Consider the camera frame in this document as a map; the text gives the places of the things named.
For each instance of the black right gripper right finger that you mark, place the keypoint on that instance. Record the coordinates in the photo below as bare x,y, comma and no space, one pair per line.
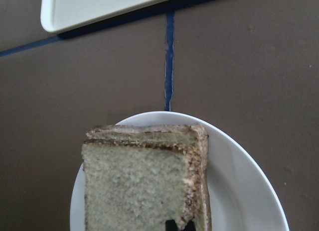
190,226

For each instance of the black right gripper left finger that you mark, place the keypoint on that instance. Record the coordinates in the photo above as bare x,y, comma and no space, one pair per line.
170,225

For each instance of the bread slice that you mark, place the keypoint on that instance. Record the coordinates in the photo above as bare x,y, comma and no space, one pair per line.
194,135
138,186

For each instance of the white round plate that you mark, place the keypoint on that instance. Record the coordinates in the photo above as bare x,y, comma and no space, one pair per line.
241,196

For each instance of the cream bear tray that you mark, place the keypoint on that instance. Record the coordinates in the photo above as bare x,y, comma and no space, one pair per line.
63,15

